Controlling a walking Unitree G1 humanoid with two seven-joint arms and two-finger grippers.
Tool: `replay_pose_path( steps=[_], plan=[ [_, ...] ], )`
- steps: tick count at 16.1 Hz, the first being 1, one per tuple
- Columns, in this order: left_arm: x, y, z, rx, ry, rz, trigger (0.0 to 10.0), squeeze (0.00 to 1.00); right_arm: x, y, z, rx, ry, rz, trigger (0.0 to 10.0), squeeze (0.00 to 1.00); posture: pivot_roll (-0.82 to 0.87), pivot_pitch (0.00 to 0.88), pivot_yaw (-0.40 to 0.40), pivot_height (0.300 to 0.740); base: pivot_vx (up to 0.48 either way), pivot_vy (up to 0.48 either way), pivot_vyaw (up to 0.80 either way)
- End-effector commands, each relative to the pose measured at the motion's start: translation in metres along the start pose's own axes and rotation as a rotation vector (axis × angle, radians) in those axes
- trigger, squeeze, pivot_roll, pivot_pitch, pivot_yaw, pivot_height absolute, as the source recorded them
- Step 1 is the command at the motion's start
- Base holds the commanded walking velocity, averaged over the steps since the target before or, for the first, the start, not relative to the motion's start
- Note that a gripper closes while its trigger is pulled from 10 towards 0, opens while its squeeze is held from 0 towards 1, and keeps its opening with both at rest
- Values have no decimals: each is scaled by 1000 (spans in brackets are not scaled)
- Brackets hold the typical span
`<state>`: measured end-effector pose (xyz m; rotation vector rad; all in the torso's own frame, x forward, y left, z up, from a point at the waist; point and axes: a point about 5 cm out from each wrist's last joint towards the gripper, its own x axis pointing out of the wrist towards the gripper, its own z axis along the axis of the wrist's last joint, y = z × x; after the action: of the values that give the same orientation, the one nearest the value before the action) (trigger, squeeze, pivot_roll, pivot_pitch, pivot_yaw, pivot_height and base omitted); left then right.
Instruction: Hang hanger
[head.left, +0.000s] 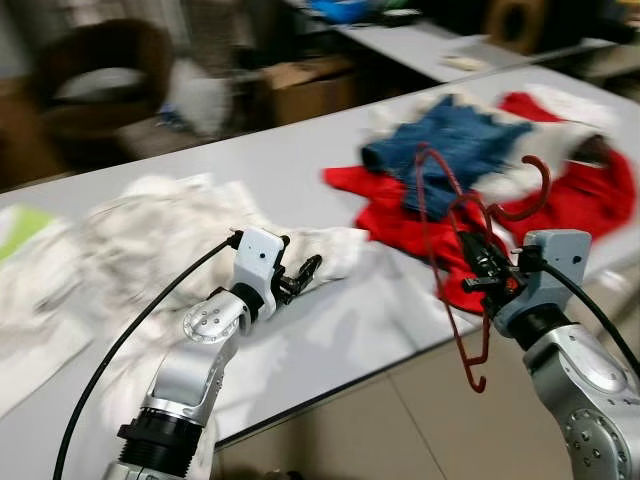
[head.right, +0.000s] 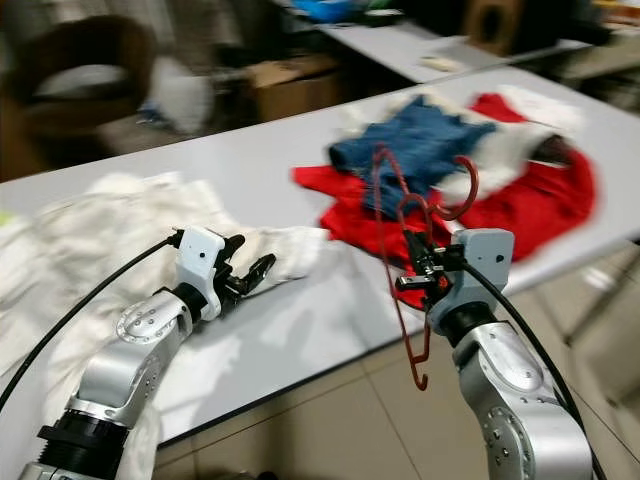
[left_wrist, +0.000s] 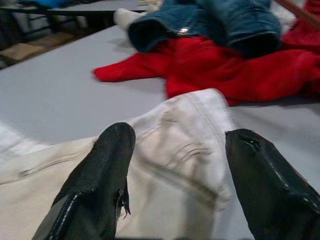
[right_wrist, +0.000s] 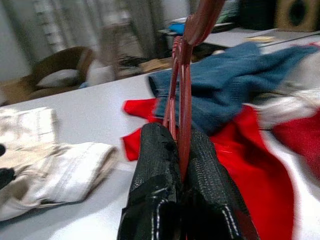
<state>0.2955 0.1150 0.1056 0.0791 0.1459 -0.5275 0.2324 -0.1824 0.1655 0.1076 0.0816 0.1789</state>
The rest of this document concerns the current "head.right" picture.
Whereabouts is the red plastic clothes hanger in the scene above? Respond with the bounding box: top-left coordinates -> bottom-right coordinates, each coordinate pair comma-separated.
372,143 -> 481,391

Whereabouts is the blue denim garment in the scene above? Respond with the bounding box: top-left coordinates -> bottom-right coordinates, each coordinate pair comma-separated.
328,95 -> 496,219

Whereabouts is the red garment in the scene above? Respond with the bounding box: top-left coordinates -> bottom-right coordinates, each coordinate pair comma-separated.
292,92 -> 598,301

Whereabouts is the white fluffy garment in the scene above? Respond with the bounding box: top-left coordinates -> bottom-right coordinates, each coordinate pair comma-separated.
345,85 -> 586,206

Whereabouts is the open cardboard box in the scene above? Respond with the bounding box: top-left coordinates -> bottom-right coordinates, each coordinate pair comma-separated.
245,55 -> 346,121

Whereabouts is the small white paper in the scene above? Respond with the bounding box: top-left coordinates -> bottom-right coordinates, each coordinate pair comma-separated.
420,55 -> 456,73

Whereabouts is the white bag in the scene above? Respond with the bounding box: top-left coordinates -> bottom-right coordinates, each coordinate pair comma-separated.
150,60 -> 216,131

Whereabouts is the long grey table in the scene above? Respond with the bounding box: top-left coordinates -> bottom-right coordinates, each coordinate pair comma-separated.
310,20 -> 596,86

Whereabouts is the blue object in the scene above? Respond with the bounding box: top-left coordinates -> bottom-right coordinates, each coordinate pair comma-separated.
295,0 -> 361,21

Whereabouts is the brown round chair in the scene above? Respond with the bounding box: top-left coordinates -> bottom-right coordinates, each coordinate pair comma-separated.
5,15 -> 151,141

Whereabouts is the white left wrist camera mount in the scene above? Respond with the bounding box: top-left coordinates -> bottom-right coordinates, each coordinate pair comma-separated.
175,226 -> 229,321

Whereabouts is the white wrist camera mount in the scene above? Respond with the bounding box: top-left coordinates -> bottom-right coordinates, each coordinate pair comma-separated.
425,228 -> 514,331
175,226 -> 229,321

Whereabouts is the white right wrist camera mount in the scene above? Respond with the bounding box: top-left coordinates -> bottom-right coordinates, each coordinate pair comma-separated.
425,228 -> 514,331

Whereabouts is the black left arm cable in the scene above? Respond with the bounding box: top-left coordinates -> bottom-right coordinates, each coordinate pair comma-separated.
0,232 -> 183,406

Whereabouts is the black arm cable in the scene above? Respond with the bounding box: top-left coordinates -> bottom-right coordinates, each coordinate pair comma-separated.
450,250 -> 611,480
0,232 -> 183,406

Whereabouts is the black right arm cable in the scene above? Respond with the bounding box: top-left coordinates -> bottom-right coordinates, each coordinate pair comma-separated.
450,250 -> 611,480

